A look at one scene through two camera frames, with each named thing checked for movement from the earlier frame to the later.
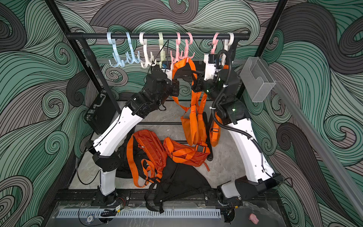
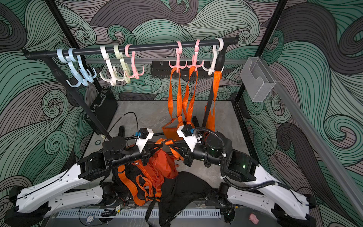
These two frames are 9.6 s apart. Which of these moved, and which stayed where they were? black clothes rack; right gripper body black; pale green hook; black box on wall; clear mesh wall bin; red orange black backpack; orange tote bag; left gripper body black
Moved: red orange black backpack; black clothes rack; left gripper body black; right gripper body black; pale green hook; orange tote bag
Stayed: clear mesh wall bin; black box on wall
